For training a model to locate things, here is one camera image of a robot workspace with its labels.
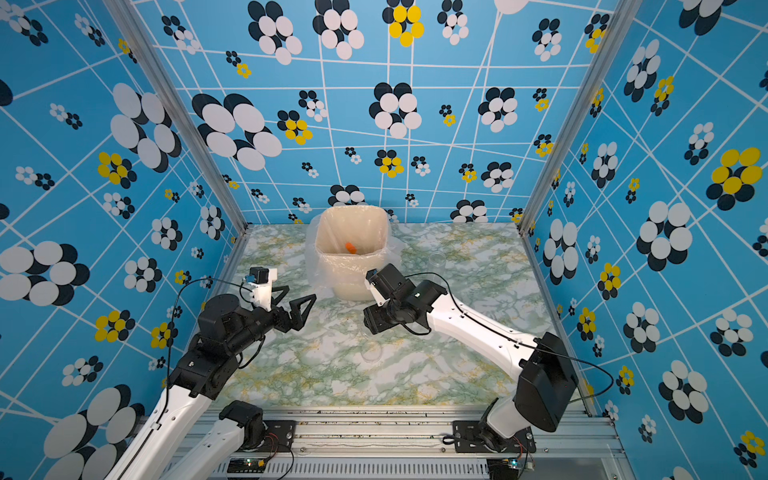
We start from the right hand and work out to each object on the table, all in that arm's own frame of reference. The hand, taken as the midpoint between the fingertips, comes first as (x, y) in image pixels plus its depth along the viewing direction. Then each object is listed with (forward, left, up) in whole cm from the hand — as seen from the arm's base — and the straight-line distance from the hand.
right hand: (378, 316), depth 79 cm
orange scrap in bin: (+26, +10, -2) cm, 28 cm away
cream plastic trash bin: (+27, +10, 0) cm, 29 cm away
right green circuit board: (-31, -30, -16) cm, 46 cm away
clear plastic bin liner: (+14, -5, +9) cm, 18 cm away
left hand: (+1, +17, +12) cm, 21 cm away
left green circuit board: (-31, +32, -17) cm, 48 cm away
